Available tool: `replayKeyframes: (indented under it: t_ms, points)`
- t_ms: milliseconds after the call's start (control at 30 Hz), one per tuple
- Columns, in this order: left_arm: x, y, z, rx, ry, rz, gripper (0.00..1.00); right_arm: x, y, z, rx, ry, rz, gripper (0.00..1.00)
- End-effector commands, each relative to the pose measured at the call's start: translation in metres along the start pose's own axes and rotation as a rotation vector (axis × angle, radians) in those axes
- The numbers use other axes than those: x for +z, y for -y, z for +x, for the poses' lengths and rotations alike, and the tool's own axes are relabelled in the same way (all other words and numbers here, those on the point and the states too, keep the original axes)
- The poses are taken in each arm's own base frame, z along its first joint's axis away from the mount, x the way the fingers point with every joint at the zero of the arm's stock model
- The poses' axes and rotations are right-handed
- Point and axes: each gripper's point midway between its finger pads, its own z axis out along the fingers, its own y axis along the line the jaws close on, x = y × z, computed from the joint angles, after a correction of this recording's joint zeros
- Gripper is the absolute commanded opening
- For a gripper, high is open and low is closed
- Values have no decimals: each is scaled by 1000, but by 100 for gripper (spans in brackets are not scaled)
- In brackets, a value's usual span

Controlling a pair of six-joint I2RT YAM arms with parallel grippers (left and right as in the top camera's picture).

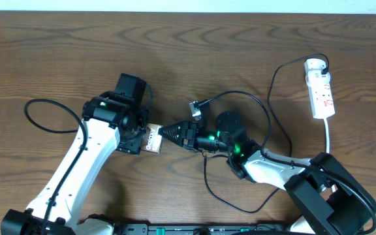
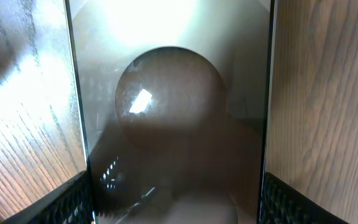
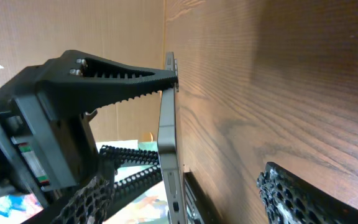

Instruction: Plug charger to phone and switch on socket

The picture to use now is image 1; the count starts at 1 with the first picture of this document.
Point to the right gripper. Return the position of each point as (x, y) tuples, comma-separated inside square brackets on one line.
[(187, 128)]

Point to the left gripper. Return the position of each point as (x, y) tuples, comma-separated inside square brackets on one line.
[(130, 145)]

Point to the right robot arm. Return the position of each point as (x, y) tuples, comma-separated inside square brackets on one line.
[(330, 199)]

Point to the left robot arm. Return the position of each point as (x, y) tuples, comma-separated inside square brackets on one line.
[(112, 121)]

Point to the white USB charger plug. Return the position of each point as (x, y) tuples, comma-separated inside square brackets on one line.
[(314, 64)]

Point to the white power strip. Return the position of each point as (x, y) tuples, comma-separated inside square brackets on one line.
[(320, 94)]

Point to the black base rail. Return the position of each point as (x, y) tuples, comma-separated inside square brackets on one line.
[(144, 229)]

